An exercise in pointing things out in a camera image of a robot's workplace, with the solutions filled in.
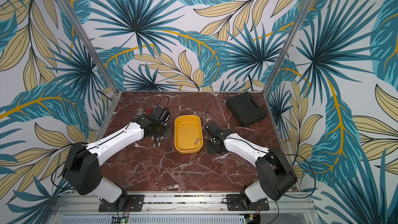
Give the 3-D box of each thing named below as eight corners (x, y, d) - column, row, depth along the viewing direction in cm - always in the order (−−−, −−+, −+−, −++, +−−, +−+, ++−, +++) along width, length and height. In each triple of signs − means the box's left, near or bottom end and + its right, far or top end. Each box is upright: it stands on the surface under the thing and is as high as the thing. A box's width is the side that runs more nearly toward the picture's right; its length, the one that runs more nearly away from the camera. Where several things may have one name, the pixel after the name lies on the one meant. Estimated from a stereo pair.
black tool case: (242, 128, 102) (244, 124, 98) (224, 103, 116) (225, 99, 112) (266, 118, 108) (269, 114, 103) (246, 95, 121) (248, 91, 117)
